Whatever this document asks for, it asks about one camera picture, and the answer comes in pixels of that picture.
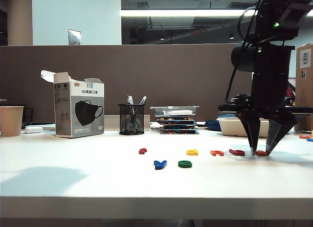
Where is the blue rubber slipper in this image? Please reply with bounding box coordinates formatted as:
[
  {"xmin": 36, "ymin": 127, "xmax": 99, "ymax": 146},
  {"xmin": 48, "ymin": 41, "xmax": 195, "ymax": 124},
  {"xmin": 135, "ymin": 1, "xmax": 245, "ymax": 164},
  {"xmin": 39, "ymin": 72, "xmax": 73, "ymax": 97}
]
[{"xmin": 204, "ymin": 111, "xmax": 240, "ymax": 132}]

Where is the white marker pen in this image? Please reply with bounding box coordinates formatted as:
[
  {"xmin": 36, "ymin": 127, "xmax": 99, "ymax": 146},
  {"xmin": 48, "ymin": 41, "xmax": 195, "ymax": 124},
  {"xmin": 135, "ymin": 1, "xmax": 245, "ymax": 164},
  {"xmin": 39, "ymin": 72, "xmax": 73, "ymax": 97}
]
[{"xmin": 161, "ymin": 110, "xmax": 194, "ymax": 116}]

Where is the tall cardboard box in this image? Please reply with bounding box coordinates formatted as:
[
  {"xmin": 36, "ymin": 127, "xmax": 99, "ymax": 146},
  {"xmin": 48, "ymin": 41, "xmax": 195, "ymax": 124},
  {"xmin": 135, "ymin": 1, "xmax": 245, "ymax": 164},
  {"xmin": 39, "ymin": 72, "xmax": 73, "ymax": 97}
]
[{"xmin": 288, "ymin": 43, "xmax": 313, "ymax": 132}]

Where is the white earbuds case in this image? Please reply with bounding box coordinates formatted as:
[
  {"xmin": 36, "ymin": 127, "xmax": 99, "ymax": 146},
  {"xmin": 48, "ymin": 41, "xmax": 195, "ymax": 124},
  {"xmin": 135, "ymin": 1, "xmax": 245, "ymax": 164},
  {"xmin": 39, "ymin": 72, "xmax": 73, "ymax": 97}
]
[{"xmin": 24, "ymin": 126, "xmax": 44, "ymax": 134}]

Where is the metal wall plate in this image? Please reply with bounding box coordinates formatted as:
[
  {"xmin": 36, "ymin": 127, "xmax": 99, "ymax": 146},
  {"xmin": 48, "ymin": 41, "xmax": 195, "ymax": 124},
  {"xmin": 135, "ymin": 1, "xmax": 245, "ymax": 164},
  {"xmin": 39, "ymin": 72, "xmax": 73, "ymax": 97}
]
[{"xmin": 68, "ymin": 29, "xmax": 82, "ymax": 46}]

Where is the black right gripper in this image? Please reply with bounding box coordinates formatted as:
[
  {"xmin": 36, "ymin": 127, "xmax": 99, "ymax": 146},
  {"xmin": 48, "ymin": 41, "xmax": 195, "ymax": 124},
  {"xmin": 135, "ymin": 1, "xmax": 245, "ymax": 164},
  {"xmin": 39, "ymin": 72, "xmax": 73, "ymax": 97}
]
[{"xmin": 218, "ymin": 73, "xmax": 313, "ymax": 156}]

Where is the white flat device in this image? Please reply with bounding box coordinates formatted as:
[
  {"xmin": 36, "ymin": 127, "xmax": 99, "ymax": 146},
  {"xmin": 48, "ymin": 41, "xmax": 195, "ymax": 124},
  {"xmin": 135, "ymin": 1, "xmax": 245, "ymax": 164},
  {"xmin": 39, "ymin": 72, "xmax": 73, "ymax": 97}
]
[{"xmin": 22, "ymin": 123, "xmax": 57, "ymax": 132}]

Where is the black silver pen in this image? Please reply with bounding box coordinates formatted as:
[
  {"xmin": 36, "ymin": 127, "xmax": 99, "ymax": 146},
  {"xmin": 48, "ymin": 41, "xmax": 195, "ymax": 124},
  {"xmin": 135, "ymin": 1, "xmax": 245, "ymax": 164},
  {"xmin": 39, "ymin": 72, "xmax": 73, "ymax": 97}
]
[
  {"xmin": 133, "ymin": 95, "xmax": 148, "ymax": 125},
  {"xmin": 126, "ymin": 94, "xmax": 137, "ymax": 126}
]

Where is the red plaid jacket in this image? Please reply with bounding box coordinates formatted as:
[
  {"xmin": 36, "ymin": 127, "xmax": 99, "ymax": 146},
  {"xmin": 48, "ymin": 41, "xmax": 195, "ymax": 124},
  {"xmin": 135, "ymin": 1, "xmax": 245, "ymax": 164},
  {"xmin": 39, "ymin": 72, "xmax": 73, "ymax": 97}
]
[{"xmin": 286, "ymin": 81, "xmax": 296, "ymax": 107}]

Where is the ceiling light strip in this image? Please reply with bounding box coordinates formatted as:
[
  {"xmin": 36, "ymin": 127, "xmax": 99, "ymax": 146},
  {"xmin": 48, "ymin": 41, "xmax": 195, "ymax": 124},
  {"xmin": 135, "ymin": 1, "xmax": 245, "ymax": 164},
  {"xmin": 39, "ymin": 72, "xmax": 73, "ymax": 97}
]
[{"xmin": 121, "ymin": 9, "xmax": 313, "ymax": 18}]

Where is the beige pulp bowl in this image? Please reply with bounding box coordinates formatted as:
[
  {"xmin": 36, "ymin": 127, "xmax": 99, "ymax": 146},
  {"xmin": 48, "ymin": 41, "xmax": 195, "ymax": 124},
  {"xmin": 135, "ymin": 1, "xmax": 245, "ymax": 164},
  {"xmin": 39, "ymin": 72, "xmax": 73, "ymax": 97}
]
[{"xmin": 217, "ymin": 117, "xmax": 272, "ymax": 138}]

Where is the brown desk partition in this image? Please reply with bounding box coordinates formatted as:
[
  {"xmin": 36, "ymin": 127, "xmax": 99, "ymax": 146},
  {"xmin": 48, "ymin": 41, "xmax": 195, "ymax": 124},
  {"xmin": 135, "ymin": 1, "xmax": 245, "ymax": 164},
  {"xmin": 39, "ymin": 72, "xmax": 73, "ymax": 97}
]
[{"xmin": 0, "ymin": 43, "xmax": 253, "ymax": 124}]

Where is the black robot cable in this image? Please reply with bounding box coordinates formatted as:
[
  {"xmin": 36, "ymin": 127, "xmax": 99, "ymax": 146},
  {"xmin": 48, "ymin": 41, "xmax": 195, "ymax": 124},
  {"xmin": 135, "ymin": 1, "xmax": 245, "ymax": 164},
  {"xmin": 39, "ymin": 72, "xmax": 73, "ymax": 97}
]
[{"xmin": 224, "ymin": 0, "xmax": 260, "ymax": 103}]

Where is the brown paper cup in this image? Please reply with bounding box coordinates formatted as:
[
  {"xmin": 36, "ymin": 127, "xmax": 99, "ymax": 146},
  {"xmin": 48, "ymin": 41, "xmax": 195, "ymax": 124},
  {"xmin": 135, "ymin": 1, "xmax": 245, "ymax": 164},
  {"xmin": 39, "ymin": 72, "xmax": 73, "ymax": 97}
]
[{"xmin": 0, "ymin": 106, "xmax": 25, "ymax": 137}]

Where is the black mesh pen holder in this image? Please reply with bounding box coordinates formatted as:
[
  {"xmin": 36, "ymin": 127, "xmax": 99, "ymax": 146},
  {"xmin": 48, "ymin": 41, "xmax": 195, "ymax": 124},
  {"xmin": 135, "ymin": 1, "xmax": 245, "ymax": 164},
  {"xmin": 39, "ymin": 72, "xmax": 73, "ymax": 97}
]
[{"xmin": 118, "ymin": 104, "xmax": 145, "ymax": 136}]

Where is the grey face mask box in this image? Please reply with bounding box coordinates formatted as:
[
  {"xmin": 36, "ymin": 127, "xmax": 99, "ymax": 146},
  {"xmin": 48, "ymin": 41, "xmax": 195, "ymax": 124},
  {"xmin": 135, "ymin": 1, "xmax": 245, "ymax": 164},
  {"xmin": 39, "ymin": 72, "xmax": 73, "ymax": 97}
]
[{"xmin": 41, "ymin": 70, "xmax": 105, "ymax": 139}]

